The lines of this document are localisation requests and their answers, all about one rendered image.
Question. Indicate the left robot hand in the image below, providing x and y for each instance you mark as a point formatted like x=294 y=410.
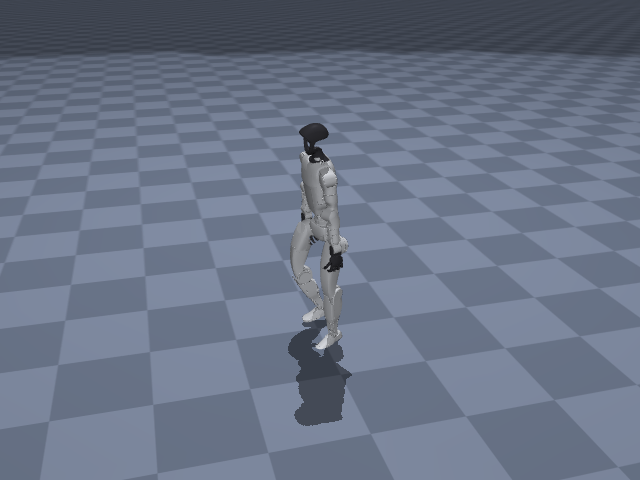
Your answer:
x=336 y=261

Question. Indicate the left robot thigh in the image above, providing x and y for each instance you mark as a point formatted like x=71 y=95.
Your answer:
x=329 y=279

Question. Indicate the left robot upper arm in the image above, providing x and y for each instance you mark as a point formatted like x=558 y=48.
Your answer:
x=327 y=179

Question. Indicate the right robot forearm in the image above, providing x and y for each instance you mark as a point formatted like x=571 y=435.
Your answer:
x=305 y=208

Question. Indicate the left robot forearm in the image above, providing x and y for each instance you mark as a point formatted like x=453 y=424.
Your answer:
x=333 y=232

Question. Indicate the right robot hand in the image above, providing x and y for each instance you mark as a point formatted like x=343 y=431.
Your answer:
x=303 y=217

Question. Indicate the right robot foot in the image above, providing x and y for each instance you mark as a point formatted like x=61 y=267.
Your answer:
x=313 y=315

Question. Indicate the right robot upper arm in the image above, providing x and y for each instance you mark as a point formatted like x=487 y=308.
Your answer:
x=301 y=157

